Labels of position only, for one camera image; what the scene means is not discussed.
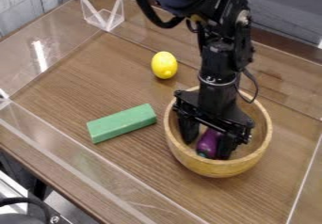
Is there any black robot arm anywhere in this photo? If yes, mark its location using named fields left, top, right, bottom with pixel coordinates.
left=136, top=0, right=255, bottom=160

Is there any clear acrylic tray wall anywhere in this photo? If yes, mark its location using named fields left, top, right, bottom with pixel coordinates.
left=0, top=1, right=322, bottom=224

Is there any brown wooden bowl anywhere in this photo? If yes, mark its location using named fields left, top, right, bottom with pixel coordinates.
left=162, top=98, right=272, bottom=178

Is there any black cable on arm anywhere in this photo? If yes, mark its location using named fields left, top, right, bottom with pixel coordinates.
left=236, top=68, right=259, bottom=104

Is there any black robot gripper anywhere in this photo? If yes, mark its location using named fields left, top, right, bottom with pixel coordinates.
left=172, top=75, right=253, bottom=160

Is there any black metal bracket with bolt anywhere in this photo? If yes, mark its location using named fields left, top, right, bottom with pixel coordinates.
left=26, top=193, right=82, bottom=224

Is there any black cable bottom left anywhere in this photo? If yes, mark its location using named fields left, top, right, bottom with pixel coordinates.
left=0, top=196, right=52, bottom=224

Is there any purple toy eggplant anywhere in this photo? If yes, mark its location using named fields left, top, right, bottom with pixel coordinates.
left=196, top=129, right=221, bottom=159

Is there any green rectangular block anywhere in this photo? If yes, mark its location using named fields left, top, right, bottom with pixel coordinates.
left=86, top=104, right=157, bottom=144

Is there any yellow toy lemon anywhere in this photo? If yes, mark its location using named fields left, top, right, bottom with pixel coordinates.
left=150, top=51, right=178, bottom=79

